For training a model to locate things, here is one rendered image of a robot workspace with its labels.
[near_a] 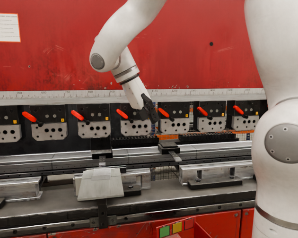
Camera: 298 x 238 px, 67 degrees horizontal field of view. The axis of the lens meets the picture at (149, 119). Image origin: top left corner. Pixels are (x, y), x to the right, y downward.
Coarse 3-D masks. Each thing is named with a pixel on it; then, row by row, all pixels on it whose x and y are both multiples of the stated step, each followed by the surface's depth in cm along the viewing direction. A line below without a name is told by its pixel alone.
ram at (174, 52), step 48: (0, 0) 90; (48, 0) 93; (96, 0) 96; (192, 0) 104; (240, 0) 108; (0, 48) 93; (48, 48) 96; (144, 48) 104; (192, 48) 108; (240, 48) 113; (192, 96) 113; (240, 96) 118
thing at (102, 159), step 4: (112, 152) 132; (92, 156) 131; (96, 156) 131; (100, 156) 130; (104, 156) 130; (108, 156) 132; (112, 156) 133; (100, 160) 125; (104, 160) 124; (100, 164) 119; (104, 164) 119
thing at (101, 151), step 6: (90, 138) 110; (96, 138) 111; (102, 138) 111; (108, 138) 112; (90, 144) 111; (96, 144) 111; (102, 144) 112; (108, 144) 112; (96, 150) 113; (102, 150) 113; (108, 150) 114
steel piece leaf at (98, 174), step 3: (96, 171) 111; (99, 171) 111; (102, 171) 111; (105, 171) 111; (108, 171) 111; (93, 174) 107; (96, 174) 107; (99, 174) 107; (102, 174) 107; (105, 174) 107; (108, 174) 107; (93, 177) 101; (96, 177) 102; (99, 177) 102; (102, 177) 102; (105, 177) 102; (108, 177) 102
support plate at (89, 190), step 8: (88, 176) 106; (120, 176) 106; (80, 184) 98; (88, 184) 98; (96, 184) 98; (104, 184) 98; (112, 184) 98; (120, 184) 98; (80, 192) 91; (88, 192) 91; (96, 192) 91; (104, 192) 91; (112, 192) 91; (120, 192) 91; (80, 200) 87
